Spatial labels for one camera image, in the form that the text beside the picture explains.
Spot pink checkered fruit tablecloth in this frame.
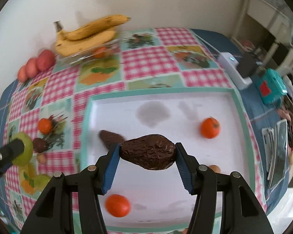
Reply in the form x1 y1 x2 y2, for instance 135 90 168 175
2 27 268 234

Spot orange tangerine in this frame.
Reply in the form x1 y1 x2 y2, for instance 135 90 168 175
105 194 131 218
200 117 221 139
38 118 53 135

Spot orange tangerine on tablecloth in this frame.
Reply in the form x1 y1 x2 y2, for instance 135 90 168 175
38 118 53 135

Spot red apple right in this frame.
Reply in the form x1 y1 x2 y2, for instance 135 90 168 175
36 49 56 72

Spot red apple middle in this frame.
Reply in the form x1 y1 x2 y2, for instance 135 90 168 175
25 58 39 79

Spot yellow banana bunch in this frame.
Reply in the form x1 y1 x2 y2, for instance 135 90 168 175
54 14 131 57

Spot clear plastic fruit container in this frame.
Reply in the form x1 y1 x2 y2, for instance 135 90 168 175
55 28 120 65

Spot teal box red label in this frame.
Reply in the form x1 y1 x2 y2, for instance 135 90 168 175
255 69 287 105

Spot white charger device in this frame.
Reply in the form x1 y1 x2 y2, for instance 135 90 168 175
217 52 252 90

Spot white shelf unit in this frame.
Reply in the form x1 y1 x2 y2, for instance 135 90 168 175
231 0 293 75

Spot green mango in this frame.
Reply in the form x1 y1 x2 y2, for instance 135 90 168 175
34 174 51 192
12 132 33 166

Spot small dark avocado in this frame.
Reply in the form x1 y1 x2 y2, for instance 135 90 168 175
33 137 49 153

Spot large dark avocado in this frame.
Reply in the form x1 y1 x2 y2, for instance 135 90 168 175
120 134 176 171

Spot black power adapter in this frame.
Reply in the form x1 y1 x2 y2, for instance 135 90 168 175
237 52 258 78

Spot blue tablecloth underlay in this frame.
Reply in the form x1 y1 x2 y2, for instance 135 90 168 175
191 28 289 215

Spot silver foil packets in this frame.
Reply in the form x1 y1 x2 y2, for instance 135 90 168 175
261 119 288 189

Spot white tray teal rim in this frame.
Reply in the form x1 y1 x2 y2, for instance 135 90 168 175
80 88 255 232

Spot kiwi in tray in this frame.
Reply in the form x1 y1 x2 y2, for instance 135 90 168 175
209 165 221 173

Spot brown kiwi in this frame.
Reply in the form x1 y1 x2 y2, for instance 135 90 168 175
36 153 46 165

